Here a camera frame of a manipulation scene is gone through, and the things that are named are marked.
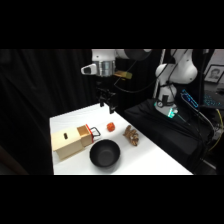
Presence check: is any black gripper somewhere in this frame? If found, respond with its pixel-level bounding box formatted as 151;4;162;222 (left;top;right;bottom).
95;76;118;115

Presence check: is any red ball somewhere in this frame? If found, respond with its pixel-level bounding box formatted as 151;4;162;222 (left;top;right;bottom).
106;122;116;133

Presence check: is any black bowl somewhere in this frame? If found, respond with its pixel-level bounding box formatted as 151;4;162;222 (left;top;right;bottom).
88;139;121;169

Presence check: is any brown plush toy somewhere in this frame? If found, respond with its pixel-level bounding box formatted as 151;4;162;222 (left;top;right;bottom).
122;124;141;147

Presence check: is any light wooden box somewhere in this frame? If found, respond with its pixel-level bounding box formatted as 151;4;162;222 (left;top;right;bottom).
50;128;85;162

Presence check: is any green base light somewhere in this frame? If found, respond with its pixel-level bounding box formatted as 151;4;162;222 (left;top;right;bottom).
166;107;178;120

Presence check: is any black cloth covered stand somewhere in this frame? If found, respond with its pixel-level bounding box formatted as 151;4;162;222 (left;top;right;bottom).
123;98;215;175

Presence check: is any black curtain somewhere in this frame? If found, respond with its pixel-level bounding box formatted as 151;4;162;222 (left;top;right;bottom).
0;49;164;176

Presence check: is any blue lit device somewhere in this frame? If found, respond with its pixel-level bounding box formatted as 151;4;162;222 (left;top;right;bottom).
180;88;200;110

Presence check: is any framed portrait picture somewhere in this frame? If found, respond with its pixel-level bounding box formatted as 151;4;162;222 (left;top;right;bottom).
203;64;224;84

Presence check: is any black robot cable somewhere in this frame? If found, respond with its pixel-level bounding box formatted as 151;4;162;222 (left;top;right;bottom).
114;49;178;94

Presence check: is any tan wrist mount bracket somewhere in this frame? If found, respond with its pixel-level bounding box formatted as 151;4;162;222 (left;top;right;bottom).
114;70;134;81

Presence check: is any wooden drawer with metal handle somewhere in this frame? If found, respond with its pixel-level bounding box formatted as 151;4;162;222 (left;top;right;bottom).
76;123;102;148

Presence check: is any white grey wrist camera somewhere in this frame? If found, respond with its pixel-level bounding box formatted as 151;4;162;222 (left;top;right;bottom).
80;63;99;76

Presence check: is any yellow cable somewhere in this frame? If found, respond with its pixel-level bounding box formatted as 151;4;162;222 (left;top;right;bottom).
210;107;224;152

